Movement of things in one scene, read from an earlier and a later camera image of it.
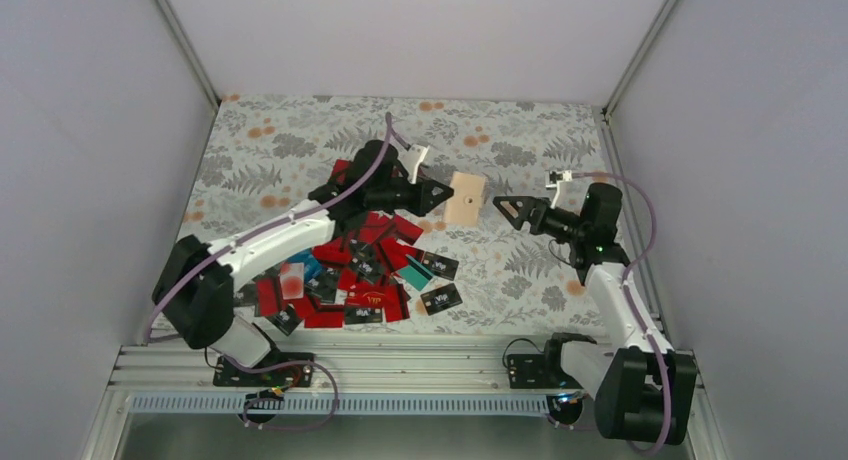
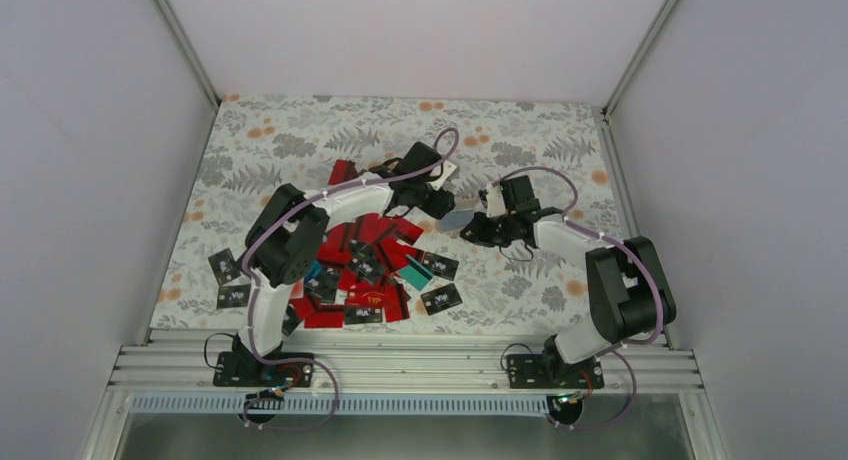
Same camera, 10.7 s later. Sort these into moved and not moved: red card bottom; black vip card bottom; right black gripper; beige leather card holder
Moved: beige leather card holder; right black gripper
Not moved: black vip card bottom; red card bottom
